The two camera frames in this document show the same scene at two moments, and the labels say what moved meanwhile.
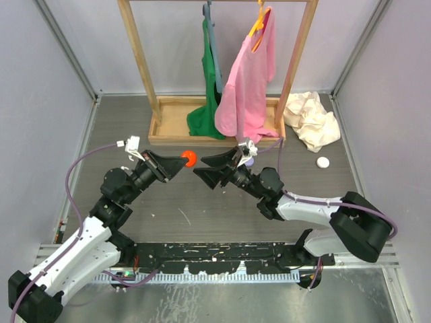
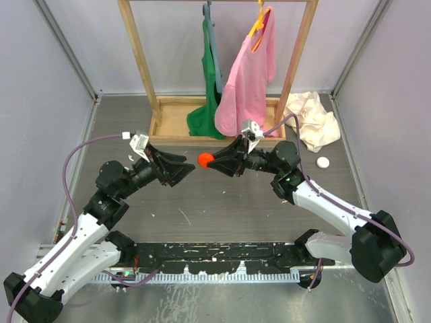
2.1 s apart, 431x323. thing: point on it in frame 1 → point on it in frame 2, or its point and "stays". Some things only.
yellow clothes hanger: [259, 24] stays
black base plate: [264, 258] stays
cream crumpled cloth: [305, 113] stays
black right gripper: [211, 175] → [231, 166]
